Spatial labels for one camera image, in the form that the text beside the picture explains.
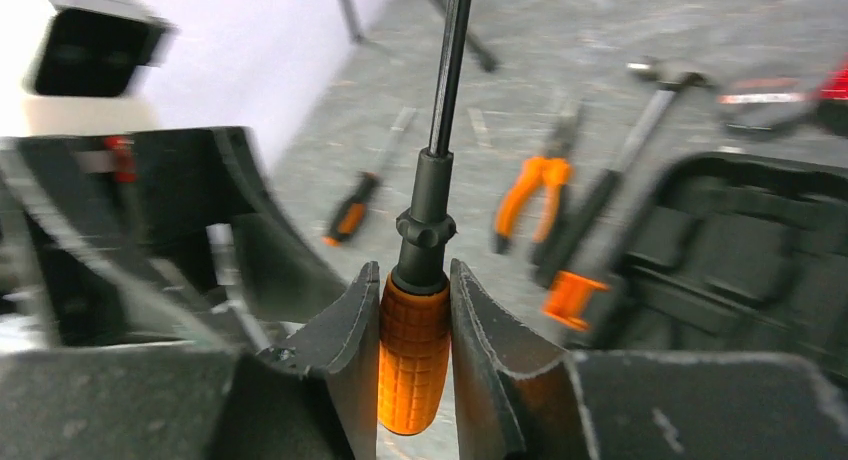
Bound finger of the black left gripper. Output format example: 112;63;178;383
212;127;346;323

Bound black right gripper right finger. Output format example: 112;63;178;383
451;260;847;459

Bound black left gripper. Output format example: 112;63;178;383
0;128;266;352

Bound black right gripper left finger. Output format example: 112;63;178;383
1;262;380;459

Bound small orange black screwdriver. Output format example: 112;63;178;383
323;107;417;246

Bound large orange handle screwdriver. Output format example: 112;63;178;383
377;0;472;436

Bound black plastic tool case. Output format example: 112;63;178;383
544;153;847;384

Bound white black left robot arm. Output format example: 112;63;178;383
1;0;345;347

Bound steel claw hammer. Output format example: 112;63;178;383
533;56;720;288

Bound black music stand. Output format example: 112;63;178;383
331;0;501;74

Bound orange handle pliers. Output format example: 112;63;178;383
493;100;583;265

